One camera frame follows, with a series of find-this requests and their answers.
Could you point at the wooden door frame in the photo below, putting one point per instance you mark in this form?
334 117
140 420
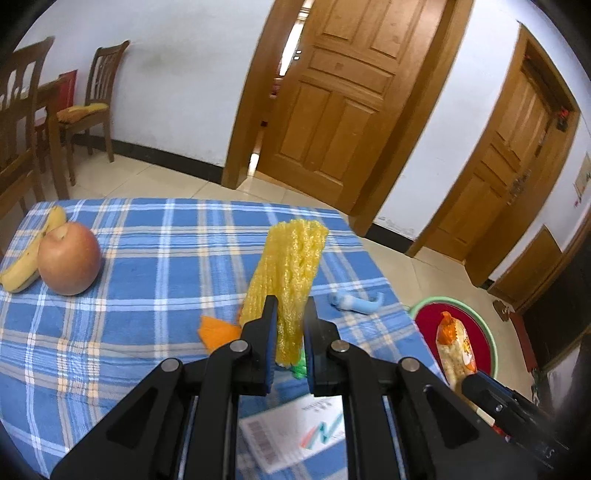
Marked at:
244 138
549 175

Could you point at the large wooden chair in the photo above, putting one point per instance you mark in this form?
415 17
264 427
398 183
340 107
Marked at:
18 115

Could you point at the green plastic scrap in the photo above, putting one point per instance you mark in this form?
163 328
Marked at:
300 367

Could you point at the brown round apple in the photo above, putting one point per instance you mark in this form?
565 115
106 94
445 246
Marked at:
69 258

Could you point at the closed wooden door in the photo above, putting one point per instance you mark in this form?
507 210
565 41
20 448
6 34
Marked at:
494 184

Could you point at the wall poster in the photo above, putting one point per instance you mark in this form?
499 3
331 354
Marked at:
584 180

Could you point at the dark cabinet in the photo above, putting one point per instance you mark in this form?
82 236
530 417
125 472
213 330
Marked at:
563 323

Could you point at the red flat box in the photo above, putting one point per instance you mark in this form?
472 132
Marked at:
67 90

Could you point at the brown shoe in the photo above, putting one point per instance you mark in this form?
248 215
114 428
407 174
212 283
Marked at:
502 311

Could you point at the open wooden door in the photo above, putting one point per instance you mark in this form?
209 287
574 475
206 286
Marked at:
332 115

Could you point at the orange cardboard box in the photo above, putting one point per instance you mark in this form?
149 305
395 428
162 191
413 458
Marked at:
217 332

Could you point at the red basin with green rim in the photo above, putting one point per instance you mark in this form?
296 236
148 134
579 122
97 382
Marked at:
429 323

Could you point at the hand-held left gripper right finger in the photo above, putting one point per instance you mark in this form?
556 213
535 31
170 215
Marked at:
308 369

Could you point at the blue plaid tablecloth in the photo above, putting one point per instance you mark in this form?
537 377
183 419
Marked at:
161 258

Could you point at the yellow banana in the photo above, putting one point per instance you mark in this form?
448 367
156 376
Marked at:
18 277

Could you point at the wooden chair with cushion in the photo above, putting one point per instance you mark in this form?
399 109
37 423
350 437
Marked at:
104 78

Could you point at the orange snack packet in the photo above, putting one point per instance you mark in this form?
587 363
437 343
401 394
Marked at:
455 350

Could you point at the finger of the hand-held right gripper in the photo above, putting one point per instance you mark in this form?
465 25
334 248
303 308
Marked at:
494 399

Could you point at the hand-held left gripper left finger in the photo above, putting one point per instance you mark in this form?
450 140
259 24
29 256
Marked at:
270 364

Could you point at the yellow brown seat cushion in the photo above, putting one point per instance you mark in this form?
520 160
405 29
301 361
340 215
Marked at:
83 112

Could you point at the yellow foam fruit net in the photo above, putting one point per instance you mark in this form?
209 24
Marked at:
291 267

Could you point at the light blue plastic tool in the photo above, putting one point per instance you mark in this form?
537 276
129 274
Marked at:
351 303

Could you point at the white printed cardboard box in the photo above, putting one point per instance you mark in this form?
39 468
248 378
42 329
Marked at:
291 429

